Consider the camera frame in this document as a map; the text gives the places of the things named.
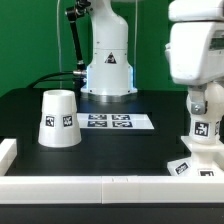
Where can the white lamp bulb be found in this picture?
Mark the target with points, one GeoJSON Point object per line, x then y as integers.
{"type": "Point", "coordinates": [204, 128]}

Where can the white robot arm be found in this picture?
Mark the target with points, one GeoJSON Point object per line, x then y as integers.
{"type": "Point", "coordinates": [109, 73]}

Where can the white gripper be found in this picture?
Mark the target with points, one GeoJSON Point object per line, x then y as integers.
{"type": "Point", "coordinates": [196, 57]}

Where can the white front wall bar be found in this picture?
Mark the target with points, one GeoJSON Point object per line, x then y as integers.
{"type": "Point", "coordinates": [110, 190]}

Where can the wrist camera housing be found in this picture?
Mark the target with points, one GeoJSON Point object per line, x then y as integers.
{"type": "Point", "coordinates": [196, 10]}

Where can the white left wall block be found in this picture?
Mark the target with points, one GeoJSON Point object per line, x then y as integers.
{"type": "Point", "coordinates": [8, 152]}

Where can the white lamp base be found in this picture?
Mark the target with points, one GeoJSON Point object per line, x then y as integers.
{"type": "Point", "coordinates": [205, 160]}

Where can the white marker sheet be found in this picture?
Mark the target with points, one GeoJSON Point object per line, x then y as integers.
{"type": "Point", "coordinates": [115, 121]}

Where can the white lamp shade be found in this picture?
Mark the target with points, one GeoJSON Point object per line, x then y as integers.
{"type": "Point", "coordinates": [59, 125]}

